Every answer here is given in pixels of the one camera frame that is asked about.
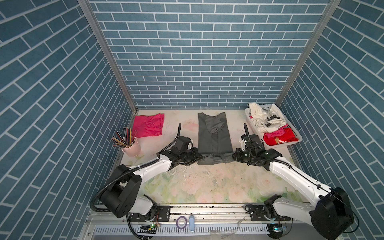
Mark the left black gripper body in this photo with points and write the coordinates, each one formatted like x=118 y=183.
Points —
x=189 y=157

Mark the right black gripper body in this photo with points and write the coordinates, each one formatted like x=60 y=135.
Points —
x=242 y=156

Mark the grey t shirt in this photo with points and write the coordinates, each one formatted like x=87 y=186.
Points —
x=214 y=140

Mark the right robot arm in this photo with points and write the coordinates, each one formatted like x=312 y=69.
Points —
x=327 y=209

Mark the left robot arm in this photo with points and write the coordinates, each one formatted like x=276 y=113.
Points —
x=120 y=193

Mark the magenta garment in basket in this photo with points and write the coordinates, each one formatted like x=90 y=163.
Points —
x=277 y=133

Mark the white t shirt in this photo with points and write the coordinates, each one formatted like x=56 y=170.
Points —
x=266 y=121

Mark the red t shirt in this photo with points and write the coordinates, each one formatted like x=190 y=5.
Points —
x=288 y=137

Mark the folded magenta t shirt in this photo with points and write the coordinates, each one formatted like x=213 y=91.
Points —
x=148 y=126

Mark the pink pencil cup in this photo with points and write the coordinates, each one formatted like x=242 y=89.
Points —
x=133 y=150

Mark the coloured pencils bundle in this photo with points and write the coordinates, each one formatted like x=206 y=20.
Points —
x=125 y=139

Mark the purple tape roll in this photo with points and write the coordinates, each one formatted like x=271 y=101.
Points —
x=181 y=222

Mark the light blue small cylinder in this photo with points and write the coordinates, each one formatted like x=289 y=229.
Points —
x=192 y=226

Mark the left circuit board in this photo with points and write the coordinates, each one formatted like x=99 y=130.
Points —
x=148 y=229

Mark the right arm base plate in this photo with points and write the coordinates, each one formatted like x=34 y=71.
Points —
x=260 y=212

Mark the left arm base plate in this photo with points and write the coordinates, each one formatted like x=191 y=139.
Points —
x=163 y=213

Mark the aluminium front rail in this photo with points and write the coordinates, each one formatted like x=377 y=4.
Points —
x=213 y=221

